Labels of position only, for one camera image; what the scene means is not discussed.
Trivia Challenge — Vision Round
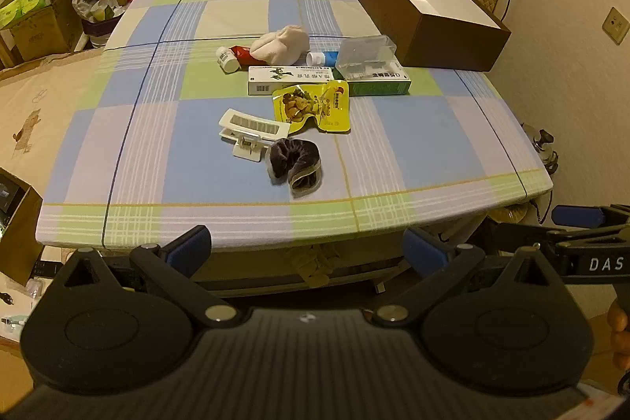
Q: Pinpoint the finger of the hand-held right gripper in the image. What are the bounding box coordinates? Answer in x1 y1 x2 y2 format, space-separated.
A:
492 221 630 253
550 204 630 228

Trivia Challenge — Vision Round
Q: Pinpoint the white hair clip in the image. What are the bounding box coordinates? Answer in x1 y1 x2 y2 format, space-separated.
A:
219 107 287 162

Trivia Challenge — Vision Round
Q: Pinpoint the cream fluffy cloth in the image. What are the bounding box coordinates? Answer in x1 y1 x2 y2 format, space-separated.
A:
249 25 311 65

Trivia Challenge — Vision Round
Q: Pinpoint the waste bin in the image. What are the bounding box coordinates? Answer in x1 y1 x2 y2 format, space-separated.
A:
80 14 121 49

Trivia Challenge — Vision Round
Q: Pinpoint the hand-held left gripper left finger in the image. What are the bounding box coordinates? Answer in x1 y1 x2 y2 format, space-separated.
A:
49 224 247 328

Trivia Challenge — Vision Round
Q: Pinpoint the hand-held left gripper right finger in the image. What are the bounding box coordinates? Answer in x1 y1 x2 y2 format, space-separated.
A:
363 227 567 329

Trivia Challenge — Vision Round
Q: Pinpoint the dark brown scrunchie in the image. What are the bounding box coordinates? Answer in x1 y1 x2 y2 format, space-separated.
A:
266 137 323 196

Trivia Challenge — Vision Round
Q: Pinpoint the brown box with white inside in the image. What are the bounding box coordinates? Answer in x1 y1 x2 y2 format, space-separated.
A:
352 0 511 73

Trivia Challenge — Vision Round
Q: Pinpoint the clear plastic case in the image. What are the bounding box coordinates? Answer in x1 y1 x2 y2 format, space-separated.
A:
335 35 405 81

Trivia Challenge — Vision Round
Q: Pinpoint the large cardboard box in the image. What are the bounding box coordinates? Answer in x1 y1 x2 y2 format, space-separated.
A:
9 0 84 61

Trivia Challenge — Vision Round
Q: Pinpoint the blue white cream tube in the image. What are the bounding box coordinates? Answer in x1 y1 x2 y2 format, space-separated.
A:
306 51 340 67

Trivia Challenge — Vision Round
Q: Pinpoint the person's right hand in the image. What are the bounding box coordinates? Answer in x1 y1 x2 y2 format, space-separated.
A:
606 302 630 372

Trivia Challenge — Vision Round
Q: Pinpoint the yellow snack packet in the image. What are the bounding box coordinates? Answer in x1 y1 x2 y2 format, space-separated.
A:
272 80 352 135

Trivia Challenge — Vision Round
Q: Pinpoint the brown cardboard box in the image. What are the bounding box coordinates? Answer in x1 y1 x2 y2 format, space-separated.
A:
0 169 45 288

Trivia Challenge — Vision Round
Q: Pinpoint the small white pill bottle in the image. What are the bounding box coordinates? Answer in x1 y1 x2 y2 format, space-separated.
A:
215 46 240 74

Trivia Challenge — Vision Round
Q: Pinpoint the round appliance with black knob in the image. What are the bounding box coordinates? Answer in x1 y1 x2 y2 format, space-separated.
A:
521 122 560 177

